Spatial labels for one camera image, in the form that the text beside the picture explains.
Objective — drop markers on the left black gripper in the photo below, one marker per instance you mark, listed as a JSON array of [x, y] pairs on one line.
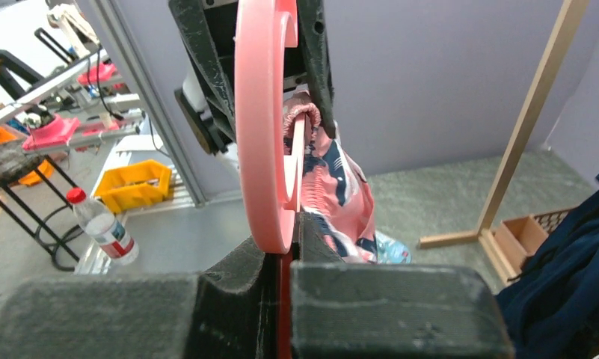
[[263, 30]]

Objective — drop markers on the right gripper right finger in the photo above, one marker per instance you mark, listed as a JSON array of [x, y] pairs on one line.
[[342, 310]]

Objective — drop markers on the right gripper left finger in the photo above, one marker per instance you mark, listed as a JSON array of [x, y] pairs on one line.
[[226, 311]]

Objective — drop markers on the pink plastic hanger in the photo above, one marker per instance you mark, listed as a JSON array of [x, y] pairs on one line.
[[270, 179]]

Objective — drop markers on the pink patterned shorts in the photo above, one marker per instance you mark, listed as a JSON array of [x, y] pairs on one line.
[[334, 190]]

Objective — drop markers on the plastic water bottle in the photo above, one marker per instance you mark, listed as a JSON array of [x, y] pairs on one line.
[[99, 223]]

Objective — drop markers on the yellow plastic bin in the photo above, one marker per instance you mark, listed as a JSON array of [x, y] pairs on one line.
[[142, 184]]

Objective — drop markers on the navy blue garment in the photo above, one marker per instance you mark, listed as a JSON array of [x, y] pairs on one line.
[[552, 308]]

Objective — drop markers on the pink fixture on bench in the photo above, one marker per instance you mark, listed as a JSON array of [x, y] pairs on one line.
[[59, 131]]

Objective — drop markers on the aluminium enclosure post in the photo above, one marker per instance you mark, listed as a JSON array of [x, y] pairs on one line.
[[142, 40]]

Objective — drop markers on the wooden clothes rack frame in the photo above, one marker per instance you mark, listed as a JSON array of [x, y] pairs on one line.
[[561, 37]]

